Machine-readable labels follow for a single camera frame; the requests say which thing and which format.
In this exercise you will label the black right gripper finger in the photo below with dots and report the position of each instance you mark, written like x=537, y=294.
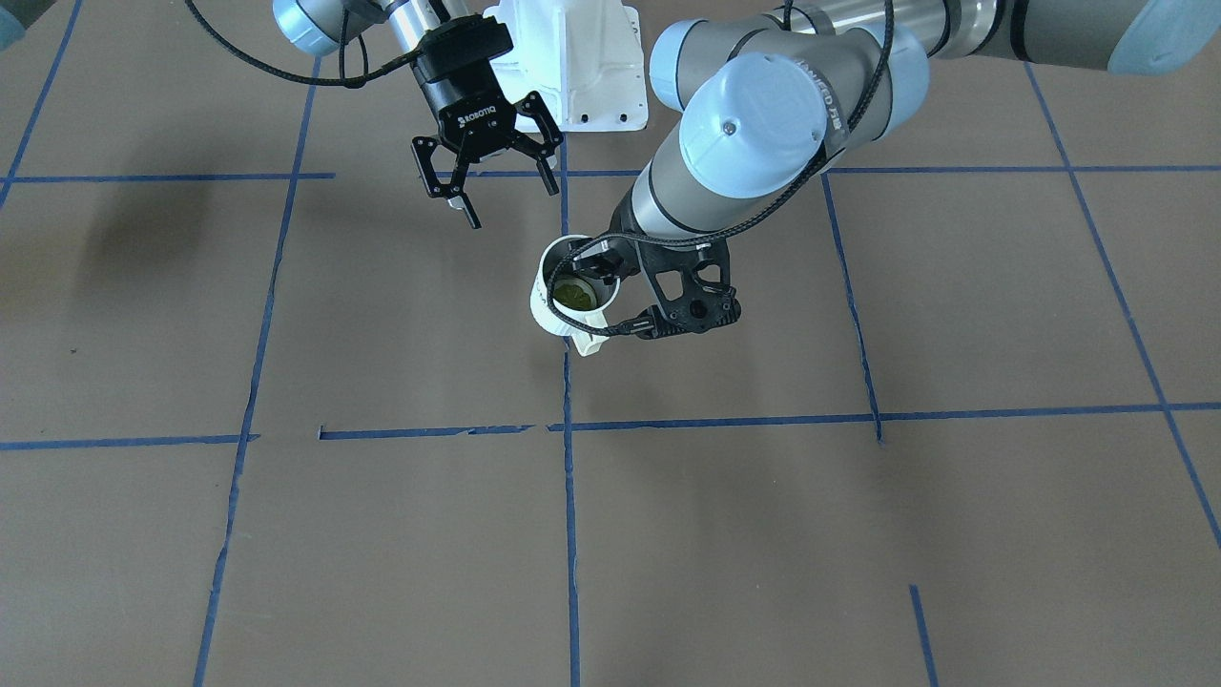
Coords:
x=542, y=151
x=423, y=148

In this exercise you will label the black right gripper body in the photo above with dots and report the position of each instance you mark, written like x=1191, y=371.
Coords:
x=462, y=112

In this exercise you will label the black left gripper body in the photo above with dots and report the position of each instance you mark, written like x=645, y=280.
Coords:
x=623, y=252

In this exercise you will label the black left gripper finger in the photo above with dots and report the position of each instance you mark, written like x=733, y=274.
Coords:
x=607, y=266
x=580, y=246

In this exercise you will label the lemon slice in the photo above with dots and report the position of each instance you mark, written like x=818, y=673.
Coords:
x=575, y=293

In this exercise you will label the white ribbed HOME mug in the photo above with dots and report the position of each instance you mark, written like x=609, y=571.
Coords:
x=586, y=344

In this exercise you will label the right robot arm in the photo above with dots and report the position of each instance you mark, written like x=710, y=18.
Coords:
x=323, y=27

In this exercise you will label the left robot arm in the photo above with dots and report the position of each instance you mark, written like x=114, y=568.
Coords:
x=768, y=101

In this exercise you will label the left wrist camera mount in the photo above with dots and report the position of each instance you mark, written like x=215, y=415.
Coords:
x=681, y=307

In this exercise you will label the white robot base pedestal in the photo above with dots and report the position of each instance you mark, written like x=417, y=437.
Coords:
x=585, y=58

